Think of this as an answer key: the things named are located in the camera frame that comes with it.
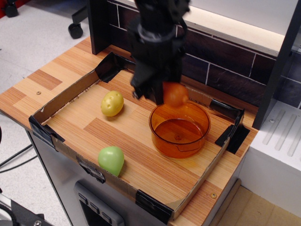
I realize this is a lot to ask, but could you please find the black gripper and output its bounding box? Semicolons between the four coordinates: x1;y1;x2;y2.
127;17;186;105

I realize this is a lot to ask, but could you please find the orange toy carrot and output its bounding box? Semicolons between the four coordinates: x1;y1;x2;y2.
163;82;189;107

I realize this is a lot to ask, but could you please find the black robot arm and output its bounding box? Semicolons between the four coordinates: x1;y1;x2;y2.
127;0;190;105

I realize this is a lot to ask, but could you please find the orange transparent plastic pot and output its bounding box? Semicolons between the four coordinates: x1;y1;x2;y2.
149;101;211;158

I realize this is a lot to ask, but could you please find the cardboard fence with black tape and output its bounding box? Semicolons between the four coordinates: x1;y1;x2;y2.
29;53;250;226

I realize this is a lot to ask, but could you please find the yellow toy potato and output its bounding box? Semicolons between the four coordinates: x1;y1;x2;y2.
101;90;124;117

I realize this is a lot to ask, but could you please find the green toy pear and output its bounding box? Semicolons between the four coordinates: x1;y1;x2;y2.
98;146;124;177

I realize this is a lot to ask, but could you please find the black office chair base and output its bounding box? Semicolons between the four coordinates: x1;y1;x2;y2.
68;6;88;39

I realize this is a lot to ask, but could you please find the white toy sink drainboard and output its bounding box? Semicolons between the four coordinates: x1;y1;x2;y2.
250;101;301;170

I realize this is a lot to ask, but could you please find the grey control panel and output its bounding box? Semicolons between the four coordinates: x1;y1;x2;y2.
74;181;125;226

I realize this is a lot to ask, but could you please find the black clamp with screw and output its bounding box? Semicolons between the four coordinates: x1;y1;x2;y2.
0;190;52;226

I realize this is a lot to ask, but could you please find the dark grey vertical post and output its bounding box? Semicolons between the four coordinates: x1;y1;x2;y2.
253;0;301;129

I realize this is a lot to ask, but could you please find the black floor cable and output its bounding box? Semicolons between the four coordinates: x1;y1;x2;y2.
0;143;38;174

